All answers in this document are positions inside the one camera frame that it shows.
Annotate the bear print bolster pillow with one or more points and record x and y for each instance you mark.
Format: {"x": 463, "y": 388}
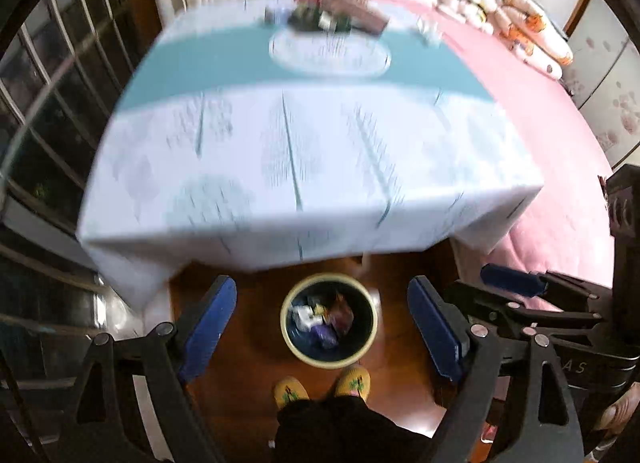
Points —
{"x": 535, "y": 38}

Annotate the clear plastic bag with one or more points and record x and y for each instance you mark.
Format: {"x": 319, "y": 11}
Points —
{"x": 429, "y": 30}

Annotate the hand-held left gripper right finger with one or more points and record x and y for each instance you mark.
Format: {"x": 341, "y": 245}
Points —
{"x": 435, "y": 328}

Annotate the person's right hand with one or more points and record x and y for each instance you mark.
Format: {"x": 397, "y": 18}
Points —
{"x": 620, "y": 413}

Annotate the dark green packets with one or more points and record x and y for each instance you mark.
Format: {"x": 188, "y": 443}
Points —
{"x": 315, "y": 18}

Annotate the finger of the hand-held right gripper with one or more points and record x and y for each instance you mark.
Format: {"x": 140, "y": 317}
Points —
{"x": 515, "y": 279}
{"x": 500, "y": 305}

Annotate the tree print tablecloth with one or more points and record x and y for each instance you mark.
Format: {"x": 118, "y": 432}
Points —
{"x": 300, "y": 143}

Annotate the brown cardboard box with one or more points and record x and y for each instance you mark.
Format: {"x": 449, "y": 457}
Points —
{"x": 357, "y": 13}

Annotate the metal window grille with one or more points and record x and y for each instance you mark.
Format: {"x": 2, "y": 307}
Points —
{"x": 50, "y": 118}

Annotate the white yellow plush toy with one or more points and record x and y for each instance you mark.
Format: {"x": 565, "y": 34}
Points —
{"x": 480, "y": 5}

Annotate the floral wardrobe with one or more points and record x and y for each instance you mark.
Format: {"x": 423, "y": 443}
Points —
{"x": 610, "y": 93}

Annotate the purple plastic bag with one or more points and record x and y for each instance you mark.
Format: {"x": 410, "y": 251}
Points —
{"x": 326, "y": 337}

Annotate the yellow embroidered slipper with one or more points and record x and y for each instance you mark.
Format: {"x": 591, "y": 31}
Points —
{"x": 292, "y": 393}
{"x": 354, "y": 382}

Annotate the dark blue bin cream rim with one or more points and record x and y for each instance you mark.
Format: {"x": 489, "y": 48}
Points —
{"x": 364, "y": 330}

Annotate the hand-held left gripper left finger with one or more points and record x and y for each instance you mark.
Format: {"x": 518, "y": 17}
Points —
{"x": 210, "y": 328}

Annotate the pink bed blanket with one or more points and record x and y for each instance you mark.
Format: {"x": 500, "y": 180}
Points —
{"x": 550, "y": 143}

